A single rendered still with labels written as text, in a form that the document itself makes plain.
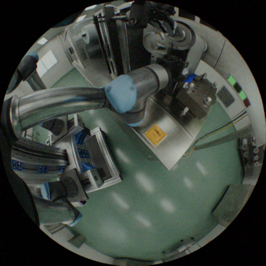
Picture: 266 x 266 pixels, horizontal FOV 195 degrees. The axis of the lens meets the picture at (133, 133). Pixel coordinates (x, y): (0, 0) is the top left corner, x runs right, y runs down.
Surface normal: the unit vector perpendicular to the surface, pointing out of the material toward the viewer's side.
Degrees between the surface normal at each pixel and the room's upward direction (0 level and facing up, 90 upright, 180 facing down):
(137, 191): 0
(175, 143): 0
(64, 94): 59
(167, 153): 0
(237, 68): 90
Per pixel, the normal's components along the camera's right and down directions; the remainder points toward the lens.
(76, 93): 0.83, -0.18
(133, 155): -0.05, -0.31
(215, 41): -0.77, 0.62
